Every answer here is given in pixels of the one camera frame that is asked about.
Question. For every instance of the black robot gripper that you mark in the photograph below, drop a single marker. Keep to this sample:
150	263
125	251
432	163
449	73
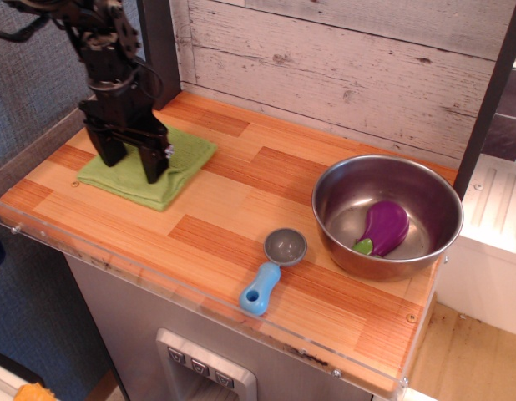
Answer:
122	114

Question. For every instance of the green towel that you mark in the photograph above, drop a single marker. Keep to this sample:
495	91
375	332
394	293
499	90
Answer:
128	180

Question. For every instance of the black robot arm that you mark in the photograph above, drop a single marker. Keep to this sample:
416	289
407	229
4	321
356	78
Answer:
99	31

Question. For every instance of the clear acrylic table guard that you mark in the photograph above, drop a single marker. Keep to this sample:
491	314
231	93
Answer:
207	246

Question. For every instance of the blue grey toy scoop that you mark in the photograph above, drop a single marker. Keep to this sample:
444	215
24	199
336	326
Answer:
283	247

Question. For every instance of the grey toy fridge cabinet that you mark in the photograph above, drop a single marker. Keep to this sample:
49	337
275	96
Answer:
128	318

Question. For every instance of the silver dispenser button panel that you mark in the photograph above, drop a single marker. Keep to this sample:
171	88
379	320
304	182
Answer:
192	371

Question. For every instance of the orange object bottom left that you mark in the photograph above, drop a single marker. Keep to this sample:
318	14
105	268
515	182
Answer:
34	392

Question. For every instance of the stainless steel bowl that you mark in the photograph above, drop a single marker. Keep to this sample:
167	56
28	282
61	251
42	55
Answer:
343	194

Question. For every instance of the purple toy eggplant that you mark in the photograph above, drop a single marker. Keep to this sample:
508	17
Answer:
386	227

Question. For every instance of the white toy sink unit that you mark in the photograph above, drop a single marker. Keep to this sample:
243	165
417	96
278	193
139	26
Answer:
479	279

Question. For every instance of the dark left shelf post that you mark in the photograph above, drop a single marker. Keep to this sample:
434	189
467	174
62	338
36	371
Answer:
160	46

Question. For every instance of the dark shelf post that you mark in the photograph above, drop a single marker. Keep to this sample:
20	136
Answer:
160	46
494	92

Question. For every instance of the dark right shelf post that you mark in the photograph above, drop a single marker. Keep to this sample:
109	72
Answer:
494	92

